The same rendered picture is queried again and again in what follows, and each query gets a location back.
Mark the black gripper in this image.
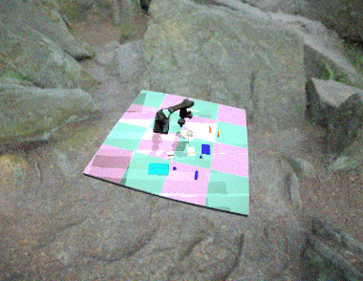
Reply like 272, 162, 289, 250
178, 110, 186, 127

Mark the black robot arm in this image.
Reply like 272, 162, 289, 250
154, 98, 195, 129

